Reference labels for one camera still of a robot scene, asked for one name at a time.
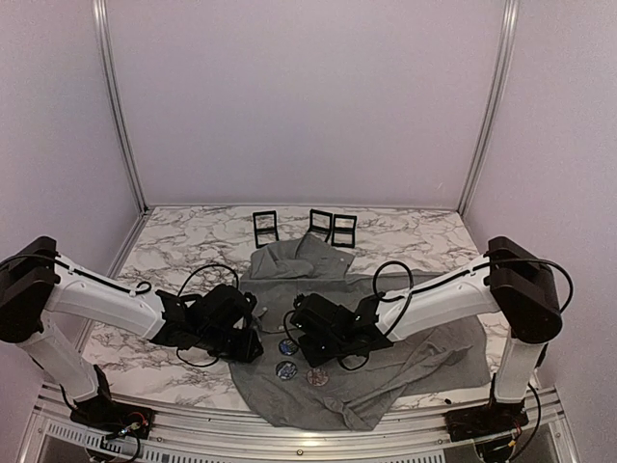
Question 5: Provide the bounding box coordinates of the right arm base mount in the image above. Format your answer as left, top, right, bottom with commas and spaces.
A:
444, 374, 529, 442

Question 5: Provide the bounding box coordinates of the left aluminium frame post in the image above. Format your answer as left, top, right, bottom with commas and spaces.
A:
93, 0, 148, 215

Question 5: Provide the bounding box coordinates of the right black display frame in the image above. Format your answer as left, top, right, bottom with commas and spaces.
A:
331, 214, 358, 249

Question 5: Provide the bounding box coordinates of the grey button shirt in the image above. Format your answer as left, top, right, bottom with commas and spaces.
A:
229, 235, 490, 431

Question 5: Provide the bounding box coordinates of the black display frame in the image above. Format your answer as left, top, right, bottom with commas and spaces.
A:
253, 210, 280, 249
308, 208, 334, 242
331, 214, 358, 249

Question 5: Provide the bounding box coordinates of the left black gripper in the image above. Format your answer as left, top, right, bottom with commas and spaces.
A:
196, 326, 262, 364

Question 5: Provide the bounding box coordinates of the pink round brooch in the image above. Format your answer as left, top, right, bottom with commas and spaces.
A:
307, 368, 329, 387

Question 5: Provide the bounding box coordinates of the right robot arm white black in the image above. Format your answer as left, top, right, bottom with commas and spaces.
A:
285, 236, 575, 432

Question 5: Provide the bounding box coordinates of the right aluminium frame post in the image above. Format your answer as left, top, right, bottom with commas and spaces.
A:
457, 0, 521, 220

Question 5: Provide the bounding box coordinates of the left black display frame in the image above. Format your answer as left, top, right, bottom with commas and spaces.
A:
253, 210, 280, 249

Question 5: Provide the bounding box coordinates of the aluminium frame post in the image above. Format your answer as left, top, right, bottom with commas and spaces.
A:
93, 0, 148, 215
457, 0, 521, 220

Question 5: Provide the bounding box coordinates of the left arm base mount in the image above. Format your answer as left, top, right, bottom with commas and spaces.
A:
70, 366, 154, 440

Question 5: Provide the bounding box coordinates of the blue round brooch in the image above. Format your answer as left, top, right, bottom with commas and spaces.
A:
278, 338, 299, 356

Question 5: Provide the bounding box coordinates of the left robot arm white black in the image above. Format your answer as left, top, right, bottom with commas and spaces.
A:
1, 236, 263, 429

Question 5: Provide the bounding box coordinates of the dark patterned round brooch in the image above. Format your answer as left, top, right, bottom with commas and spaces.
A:
275, 361, 298, 381

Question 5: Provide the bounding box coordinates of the middle black display frame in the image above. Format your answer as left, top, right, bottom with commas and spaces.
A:
308, 208, 334, 242

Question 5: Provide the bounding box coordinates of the front aluminium rail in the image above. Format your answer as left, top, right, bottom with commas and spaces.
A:
28, 380, 575, 463

